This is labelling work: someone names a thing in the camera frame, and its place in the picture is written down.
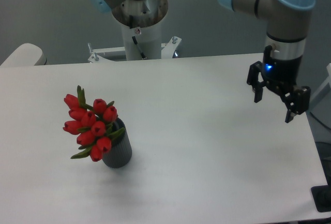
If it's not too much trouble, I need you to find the beige chair backrest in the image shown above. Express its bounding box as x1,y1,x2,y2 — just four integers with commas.
1,43,47,68

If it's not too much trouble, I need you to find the dark grey ribbed vase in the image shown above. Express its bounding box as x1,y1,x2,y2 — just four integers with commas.
102,118,132,169

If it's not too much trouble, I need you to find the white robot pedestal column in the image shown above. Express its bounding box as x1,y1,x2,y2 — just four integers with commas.
111,0,169,61

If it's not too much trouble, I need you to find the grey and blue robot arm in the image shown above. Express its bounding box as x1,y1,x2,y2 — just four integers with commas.
90,0,315,123

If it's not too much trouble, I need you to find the black box at table edge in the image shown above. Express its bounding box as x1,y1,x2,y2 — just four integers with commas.
311,185,330,213

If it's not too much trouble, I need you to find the white metal base frame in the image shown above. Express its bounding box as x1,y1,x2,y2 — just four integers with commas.
87,36,182,63

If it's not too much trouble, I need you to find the red tulip bouquet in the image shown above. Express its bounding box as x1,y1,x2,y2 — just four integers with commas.
63,85,126,162

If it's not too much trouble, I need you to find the black cable on pedestal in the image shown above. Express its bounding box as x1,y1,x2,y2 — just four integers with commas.
131,36,147,61

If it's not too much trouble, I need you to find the white furniture at right edge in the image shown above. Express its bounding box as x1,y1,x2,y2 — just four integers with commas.
308,64,330,111

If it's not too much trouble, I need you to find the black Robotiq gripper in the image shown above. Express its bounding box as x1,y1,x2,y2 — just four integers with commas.
247,55,311,123

